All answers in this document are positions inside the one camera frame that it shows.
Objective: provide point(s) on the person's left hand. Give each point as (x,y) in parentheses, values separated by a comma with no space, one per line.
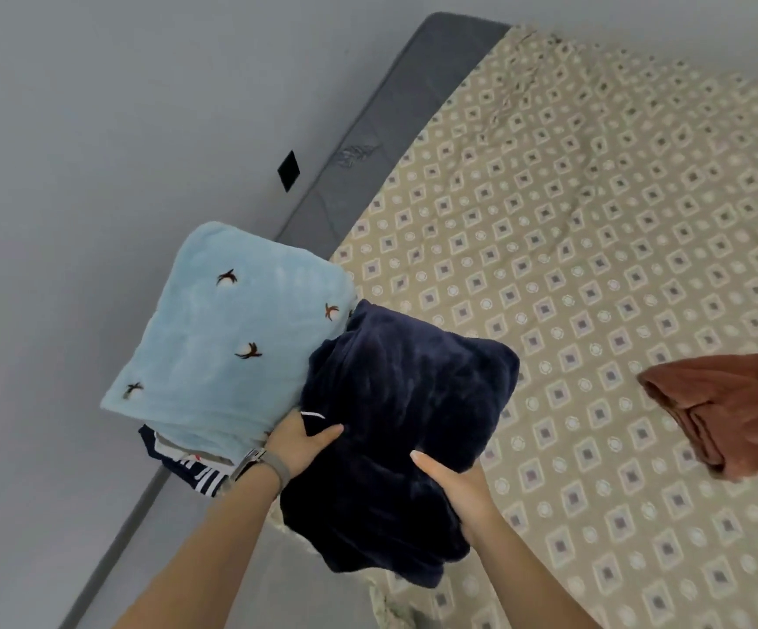
(295,445)

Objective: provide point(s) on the person's right hand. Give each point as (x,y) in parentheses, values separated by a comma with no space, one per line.
(458,485)

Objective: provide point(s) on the navy velvet garment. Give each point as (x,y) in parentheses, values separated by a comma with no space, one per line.
(399,439)

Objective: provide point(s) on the white red-striped zip jacket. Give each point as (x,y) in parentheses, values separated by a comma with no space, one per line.
(202,458)

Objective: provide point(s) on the navy striped track pants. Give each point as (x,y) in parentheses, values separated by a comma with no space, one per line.
(182,467)

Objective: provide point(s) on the light blue fleece garment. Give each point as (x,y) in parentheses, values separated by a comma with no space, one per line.
(228,334)

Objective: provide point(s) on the rust brown garment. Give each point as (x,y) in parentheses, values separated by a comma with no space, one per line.
(733,406)

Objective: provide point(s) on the bed with patterned beige sheet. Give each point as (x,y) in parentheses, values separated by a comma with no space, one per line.
(589,229)

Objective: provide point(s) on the person's left forearm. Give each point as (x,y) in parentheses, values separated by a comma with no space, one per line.
(202,557)

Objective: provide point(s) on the person's right forearm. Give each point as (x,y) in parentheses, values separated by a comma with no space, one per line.
(523,576)

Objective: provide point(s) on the grey band wristwatch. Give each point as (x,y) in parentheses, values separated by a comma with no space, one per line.
(261,465)

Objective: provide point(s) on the black wall socket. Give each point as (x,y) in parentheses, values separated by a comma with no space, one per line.
(289,170)

